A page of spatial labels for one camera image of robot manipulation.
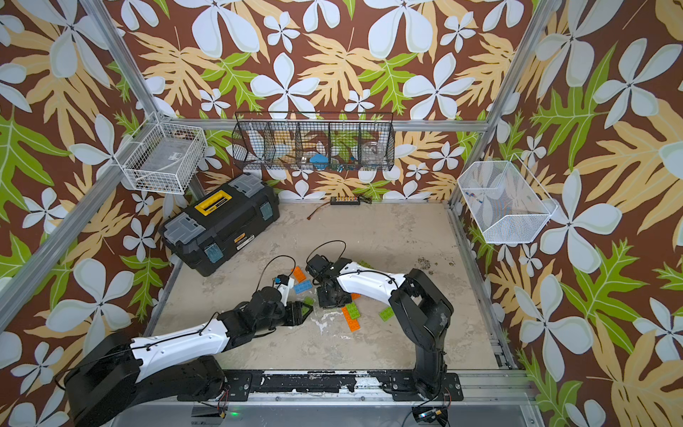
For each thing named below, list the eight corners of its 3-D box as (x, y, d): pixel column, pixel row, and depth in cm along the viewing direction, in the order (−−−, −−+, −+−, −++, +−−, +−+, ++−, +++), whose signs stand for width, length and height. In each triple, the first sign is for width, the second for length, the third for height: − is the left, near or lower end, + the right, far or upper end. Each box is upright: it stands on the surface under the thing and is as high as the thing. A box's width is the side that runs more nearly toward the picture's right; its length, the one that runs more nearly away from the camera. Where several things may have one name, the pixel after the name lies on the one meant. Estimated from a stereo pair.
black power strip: (330, 205, 122) (330, 201, 120) (330, 200, 124) (330, 196, 122) (359, 205, 122) (359, 201, 121) (359, 200, 124) (359, 197, 123)
